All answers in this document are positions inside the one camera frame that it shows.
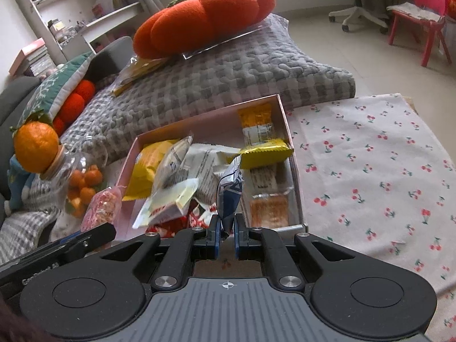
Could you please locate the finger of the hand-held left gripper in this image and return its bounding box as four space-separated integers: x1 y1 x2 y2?
60 223 117 258

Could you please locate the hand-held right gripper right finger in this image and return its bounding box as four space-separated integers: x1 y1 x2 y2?
233 214 359 290

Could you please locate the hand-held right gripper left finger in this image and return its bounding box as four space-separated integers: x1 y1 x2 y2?
99 215 222 291

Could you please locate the pink snack packet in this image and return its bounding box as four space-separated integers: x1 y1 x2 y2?
80 187 122 234

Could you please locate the red floral snack packet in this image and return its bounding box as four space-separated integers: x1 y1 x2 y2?
148 199 214 237

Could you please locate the blue silver snack packet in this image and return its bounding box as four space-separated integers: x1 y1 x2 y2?
216 155 245 237

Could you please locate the newsprint pattern snack packet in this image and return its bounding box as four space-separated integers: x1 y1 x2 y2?
180 143 241 207

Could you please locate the large yellow snack packet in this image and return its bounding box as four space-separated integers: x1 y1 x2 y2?
122 140 179 202

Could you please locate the clear silver snack packet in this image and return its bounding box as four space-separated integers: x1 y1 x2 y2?
150 135 195 200

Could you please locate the yellow snack packet blue logo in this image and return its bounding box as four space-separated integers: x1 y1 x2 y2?
238 139 294 170

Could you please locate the pink cardboard box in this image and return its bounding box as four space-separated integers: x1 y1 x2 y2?
112 94 308 243

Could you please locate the clear orange cracker packet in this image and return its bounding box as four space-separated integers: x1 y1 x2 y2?
238 103 275 146

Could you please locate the clear plastic bag with snacks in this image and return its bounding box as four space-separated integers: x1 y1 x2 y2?
112 56 168 97

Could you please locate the pile of small mandarins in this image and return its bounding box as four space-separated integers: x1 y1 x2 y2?
66 166 104 218

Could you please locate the blue monkey plush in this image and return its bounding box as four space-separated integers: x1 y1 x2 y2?
5 155 34 211

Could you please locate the glass jar with orange lid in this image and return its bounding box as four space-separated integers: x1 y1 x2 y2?
13 121 109 219

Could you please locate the small orange plush cushion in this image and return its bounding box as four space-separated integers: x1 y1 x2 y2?
53 80 97 136

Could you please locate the green leaf pattern pillow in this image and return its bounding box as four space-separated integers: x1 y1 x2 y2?
16 52 95 129

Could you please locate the cherry print tablecloth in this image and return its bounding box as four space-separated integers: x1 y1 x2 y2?
46 94 456 342

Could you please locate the grey checked blanket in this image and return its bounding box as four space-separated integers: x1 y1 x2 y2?
0 13 357 264

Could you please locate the stack of books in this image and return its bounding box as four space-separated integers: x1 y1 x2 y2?
9 37 54 77

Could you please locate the clear plastic sheet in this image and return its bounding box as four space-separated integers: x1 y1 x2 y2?
182 19 273 60

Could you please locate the white bookshelf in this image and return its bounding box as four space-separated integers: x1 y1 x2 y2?
9 0 150 75

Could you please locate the large orange pumpkin cushion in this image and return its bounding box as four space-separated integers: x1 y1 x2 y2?
133 0 276 59

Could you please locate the grey office chair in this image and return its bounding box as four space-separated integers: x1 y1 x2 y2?
317 0 392 32

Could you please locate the folded newspaper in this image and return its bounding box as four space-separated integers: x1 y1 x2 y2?
386 2 446 22

